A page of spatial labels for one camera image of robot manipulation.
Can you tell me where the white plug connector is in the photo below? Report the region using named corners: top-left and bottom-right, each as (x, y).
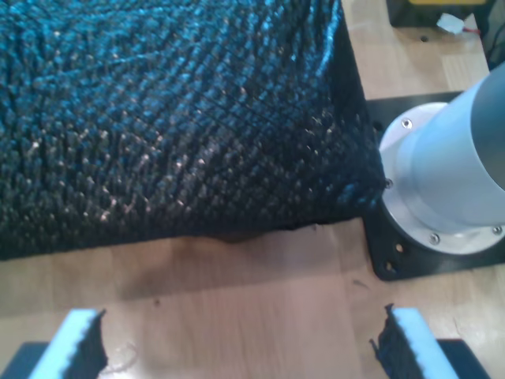
top-left (436, 11), bottom-right (478, 36)

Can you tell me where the black bubble wrap mat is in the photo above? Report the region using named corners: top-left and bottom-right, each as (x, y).
top-left (0, 0), bottom-right (386, 264)

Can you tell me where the black and yellow box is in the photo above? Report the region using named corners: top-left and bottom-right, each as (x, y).
top-left (386, 0), bottom-right (492, 28)

